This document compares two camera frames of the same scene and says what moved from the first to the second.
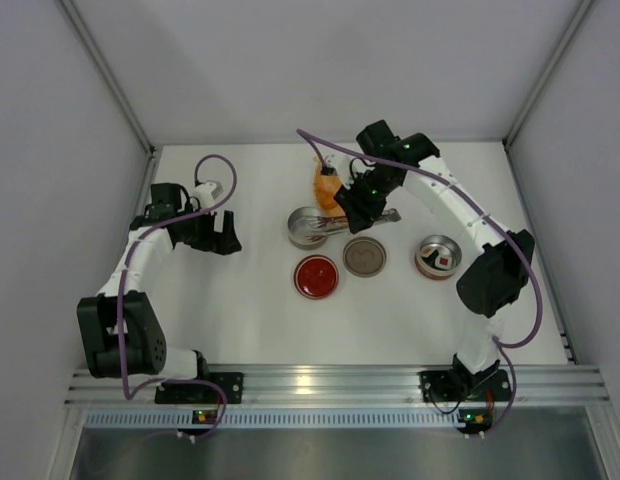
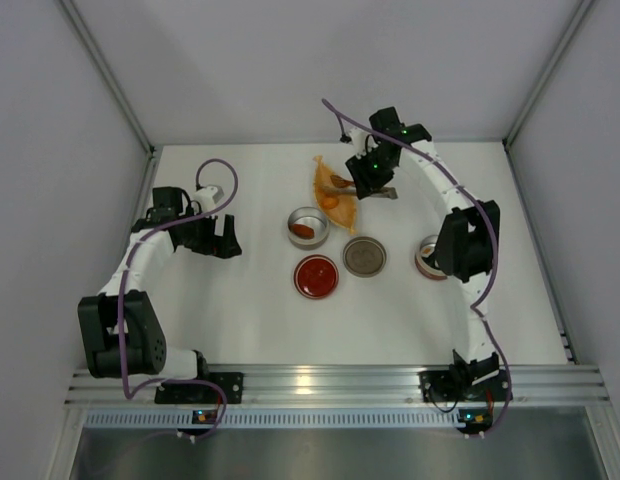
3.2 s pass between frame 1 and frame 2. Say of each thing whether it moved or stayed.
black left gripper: stayed
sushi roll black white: stayed
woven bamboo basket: stayed
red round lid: stayed
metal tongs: moved
